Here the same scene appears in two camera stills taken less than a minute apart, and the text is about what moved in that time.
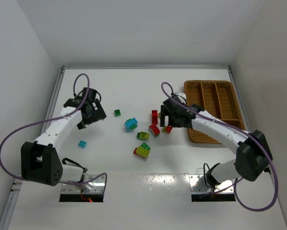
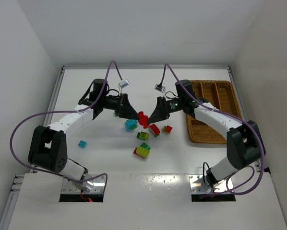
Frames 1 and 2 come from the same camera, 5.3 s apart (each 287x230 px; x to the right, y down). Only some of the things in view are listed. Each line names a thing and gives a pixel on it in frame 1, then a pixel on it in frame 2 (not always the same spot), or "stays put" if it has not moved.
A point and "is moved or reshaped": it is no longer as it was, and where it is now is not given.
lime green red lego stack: [143, 151] stays put
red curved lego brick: [154, 130] stays put
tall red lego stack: [154, 117] is moved or reshaped
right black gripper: [166, 115] -> [162, 108]
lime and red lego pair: [167, 129] stays put
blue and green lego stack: [131, 124] stays put
